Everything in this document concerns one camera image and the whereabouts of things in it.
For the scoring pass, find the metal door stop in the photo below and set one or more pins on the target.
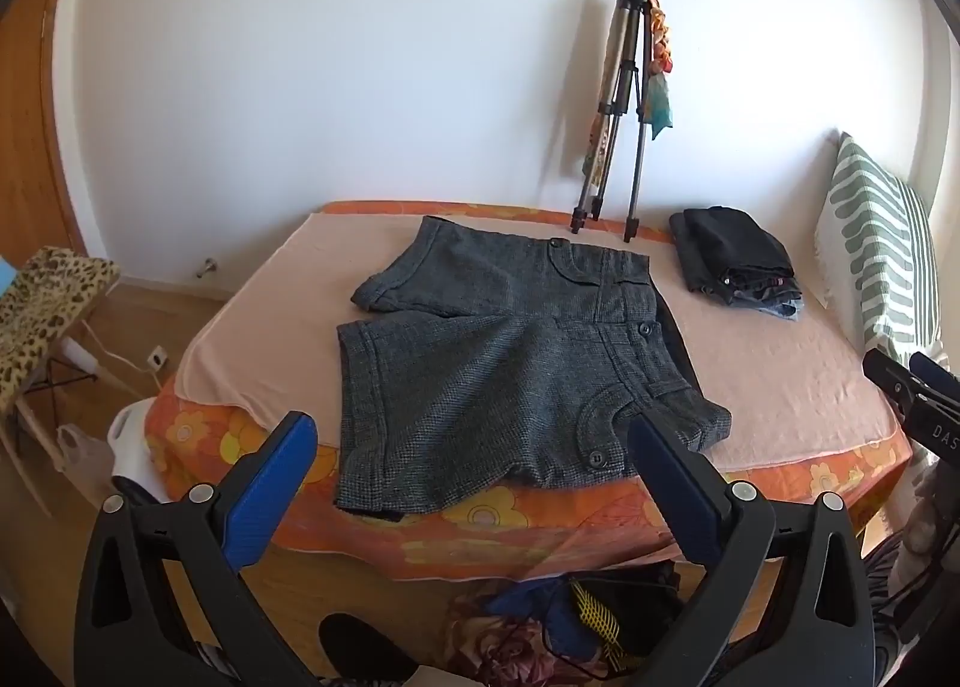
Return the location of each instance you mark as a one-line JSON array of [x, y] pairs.
[[206, 269]]

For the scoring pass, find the green striped white pillow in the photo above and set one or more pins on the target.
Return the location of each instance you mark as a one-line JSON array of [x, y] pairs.
[[874, 237]]

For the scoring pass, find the black folded garment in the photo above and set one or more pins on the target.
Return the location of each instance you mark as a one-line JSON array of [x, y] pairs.
[[739, 241]]

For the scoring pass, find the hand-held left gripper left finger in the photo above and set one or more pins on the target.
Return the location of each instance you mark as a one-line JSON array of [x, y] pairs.
[[281, 477]]

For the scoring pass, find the yellow mesh item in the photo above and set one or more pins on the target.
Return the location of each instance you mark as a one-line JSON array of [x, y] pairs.
[[596, 616]]

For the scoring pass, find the white power plug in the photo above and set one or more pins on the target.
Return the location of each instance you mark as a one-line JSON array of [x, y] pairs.
[[159, 357]]

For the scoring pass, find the person's right hand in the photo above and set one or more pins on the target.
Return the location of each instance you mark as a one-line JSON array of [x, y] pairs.
[[924, 507]]

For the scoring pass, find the dark floral cloth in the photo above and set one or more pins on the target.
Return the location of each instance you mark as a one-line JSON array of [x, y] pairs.
[[495, 646]]

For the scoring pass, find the grey metal tripod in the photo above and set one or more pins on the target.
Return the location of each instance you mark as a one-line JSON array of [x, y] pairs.
[[637, 147]]

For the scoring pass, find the colourful patterned scarf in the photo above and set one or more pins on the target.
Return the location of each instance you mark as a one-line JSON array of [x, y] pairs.
[[660, 49]]

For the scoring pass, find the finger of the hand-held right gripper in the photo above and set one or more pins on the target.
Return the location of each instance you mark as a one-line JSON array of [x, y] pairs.
[[889, 379], [934, 370]]

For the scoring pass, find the black cloth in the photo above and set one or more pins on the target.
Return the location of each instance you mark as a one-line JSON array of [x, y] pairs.
[[645, 604]]

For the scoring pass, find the black shoe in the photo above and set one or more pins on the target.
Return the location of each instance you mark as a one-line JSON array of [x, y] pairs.
[[364, 649]]

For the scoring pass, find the pink blanket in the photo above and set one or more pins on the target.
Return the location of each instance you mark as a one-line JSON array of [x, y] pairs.
[[750, 372]]

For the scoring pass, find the blue cloth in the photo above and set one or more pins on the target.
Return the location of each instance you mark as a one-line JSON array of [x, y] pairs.
[[540, 601]]

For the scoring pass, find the leopard-print ironing board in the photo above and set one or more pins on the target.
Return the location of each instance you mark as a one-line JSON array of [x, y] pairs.
[[45, 304]]

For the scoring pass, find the grey tweed short pants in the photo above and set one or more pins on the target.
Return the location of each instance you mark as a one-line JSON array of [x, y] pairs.
[[487, 372]]

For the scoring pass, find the white plastic container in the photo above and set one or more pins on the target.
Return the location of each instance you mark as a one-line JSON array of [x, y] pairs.
[[135, 454]]

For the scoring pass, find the blue folded jeans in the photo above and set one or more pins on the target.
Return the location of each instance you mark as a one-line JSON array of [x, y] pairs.
[[780, 301]]

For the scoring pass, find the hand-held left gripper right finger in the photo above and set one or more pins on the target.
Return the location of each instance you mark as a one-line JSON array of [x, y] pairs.
[[667, 484]]

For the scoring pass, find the white plastic bag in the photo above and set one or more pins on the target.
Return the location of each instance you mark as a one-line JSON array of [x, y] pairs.
[[82, 458]]

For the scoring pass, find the orange floral mattress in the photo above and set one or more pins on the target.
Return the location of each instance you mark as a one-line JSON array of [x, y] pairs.
[[525, 544]]

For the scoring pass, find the wooden door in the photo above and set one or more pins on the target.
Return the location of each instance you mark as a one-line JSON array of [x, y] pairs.
[[30, 132]]

